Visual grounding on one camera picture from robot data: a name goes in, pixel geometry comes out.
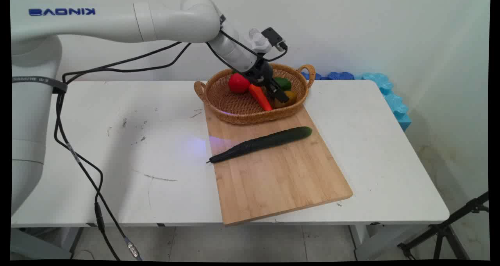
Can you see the orange toy carrot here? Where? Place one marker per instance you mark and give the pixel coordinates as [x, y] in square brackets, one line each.
[261, 97]

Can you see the green toy pepper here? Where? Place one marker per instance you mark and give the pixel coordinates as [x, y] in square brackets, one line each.
[284, 83]

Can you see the white table leg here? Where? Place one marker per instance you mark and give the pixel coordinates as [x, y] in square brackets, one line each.
[371, 240]

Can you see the red radish with green leaves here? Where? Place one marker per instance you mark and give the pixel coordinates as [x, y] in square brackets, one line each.
[238, 83]

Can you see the blue foam padding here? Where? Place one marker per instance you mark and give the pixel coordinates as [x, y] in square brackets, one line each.
[394, 102]

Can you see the bamboo cutting board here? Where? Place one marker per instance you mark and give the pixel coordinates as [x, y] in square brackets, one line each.
[273, 176]

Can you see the woven wicker basket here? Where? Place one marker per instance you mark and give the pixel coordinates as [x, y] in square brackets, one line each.
[242, 106]

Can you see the black tripod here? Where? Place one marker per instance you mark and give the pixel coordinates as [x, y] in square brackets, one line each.
[445, 229]

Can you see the dark green toy cucumber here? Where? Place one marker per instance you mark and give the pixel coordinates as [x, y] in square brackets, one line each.
[261, 143]

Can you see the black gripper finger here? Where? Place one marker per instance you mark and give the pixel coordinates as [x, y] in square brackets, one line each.
[270, 89]
[283, 95]

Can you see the yellow-brown toy potato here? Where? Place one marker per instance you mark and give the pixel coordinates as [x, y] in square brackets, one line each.
[291, 99]

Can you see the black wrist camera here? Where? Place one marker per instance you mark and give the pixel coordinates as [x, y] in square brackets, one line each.
[273, 37]

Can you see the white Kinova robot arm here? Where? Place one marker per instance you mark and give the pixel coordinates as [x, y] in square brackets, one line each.
[97, 22]

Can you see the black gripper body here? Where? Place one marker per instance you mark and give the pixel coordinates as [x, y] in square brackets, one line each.
[259, 71]

